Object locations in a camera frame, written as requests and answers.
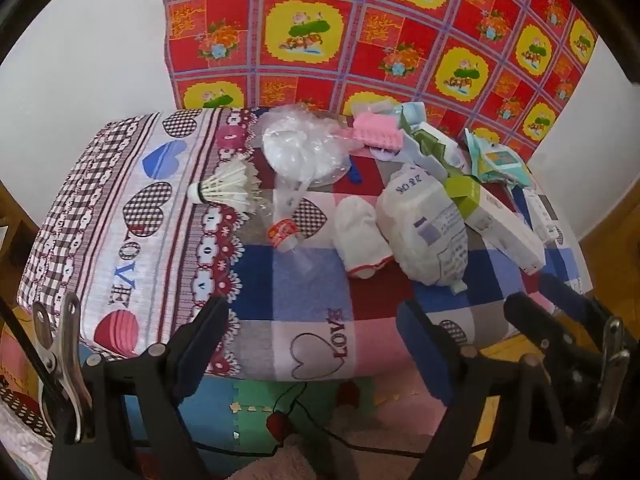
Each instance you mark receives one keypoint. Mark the crushed clear plastic bottle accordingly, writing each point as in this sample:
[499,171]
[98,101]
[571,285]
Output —
[282,232]

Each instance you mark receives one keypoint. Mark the red yellow floral printed blanket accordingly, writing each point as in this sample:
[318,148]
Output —
[350,35]

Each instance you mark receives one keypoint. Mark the small blue plastic piece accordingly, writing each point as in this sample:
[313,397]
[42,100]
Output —
[357,174]

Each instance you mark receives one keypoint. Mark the brown polka-dot cloth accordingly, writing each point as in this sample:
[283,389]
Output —
[20,405]

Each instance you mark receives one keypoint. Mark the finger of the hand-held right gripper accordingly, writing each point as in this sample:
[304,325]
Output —
[575,295]
[535,322]

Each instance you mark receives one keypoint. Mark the metal spring clip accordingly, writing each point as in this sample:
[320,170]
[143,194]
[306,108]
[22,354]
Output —
[65,360]
[615,370]

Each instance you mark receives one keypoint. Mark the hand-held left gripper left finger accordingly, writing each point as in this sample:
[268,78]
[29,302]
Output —
[200,350]

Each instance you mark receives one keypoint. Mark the white diaper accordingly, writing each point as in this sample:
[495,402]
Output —
[415,220]

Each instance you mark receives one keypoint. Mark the white baby mitten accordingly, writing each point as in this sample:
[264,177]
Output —
[357,230]

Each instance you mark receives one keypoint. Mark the person's pink fleece leg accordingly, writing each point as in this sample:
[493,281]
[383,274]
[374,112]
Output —
[325,465]

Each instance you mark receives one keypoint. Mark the colourful foam floor mat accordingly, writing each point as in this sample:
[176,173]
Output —
[220,410]

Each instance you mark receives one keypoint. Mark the patchwork heart bed sheet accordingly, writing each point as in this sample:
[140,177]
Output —
[310,280]

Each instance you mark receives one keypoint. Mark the pink tape roll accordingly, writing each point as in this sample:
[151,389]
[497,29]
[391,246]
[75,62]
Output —
[375,132]

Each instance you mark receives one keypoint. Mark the torn white green leaf package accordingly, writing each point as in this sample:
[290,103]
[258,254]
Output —
[430,142]

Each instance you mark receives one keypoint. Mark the teal wet wipes packet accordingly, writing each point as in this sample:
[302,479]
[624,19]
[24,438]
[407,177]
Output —
[500,162]

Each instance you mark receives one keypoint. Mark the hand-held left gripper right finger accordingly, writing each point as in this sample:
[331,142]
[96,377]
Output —
[422,340]

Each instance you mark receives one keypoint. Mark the lilac plastic container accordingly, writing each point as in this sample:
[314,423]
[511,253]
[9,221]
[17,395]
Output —
[387,154]

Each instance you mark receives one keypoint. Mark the white printed carton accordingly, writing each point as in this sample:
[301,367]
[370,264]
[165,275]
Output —
[542,215]

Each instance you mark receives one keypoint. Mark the clear plastic bag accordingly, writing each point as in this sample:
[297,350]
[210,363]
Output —
[300,145]

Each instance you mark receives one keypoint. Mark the white feather shuttlecock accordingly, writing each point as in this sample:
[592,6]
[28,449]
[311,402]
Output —
[225,187]

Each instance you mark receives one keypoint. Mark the long white box green end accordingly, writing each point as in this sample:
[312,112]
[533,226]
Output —
[495,225]

